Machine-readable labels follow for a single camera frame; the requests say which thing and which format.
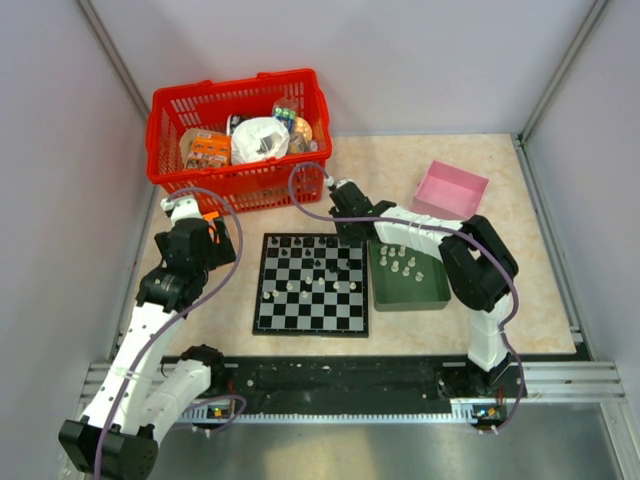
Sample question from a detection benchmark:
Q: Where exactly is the black and white chessboard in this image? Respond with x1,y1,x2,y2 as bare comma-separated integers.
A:
253,233,369,338

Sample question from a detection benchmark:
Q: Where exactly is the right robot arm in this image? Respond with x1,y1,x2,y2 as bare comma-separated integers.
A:
325,177,519,396

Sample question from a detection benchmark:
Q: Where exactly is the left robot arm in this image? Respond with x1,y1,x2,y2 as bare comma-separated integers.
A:
58,195,236,479

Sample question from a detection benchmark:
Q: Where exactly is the red plastic shopping basket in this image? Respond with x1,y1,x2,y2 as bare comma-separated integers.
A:
146,68,332,212

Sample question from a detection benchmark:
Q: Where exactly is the dark green tray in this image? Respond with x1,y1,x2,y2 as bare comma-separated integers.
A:
368,241,452,312

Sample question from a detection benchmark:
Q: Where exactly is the pink box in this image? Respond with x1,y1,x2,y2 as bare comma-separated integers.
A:
410,160,489,220

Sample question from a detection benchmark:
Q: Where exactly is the orange snack box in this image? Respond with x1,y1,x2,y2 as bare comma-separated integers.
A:
180,128,231,170

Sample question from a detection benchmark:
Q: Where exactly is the white plastic bag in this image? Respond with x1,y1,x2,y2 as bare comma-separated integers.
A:
231,117,290,165

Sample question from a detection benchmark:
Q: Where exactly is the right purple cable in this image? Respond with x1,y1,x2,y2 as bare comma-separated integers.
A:
288,162,526,435

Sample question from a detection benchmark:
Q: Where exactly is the purple cable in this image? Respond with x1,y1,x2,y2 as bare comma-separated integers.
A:
92,188,249,480
288,162,526,435

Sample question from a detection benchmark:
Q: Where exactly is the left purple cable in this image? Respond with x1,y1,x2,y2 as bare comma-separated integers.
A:
92,188,249,480

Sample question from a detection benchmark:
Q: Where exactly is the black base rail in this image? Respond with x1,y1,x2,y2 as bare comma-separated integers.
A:
169,353,546,416

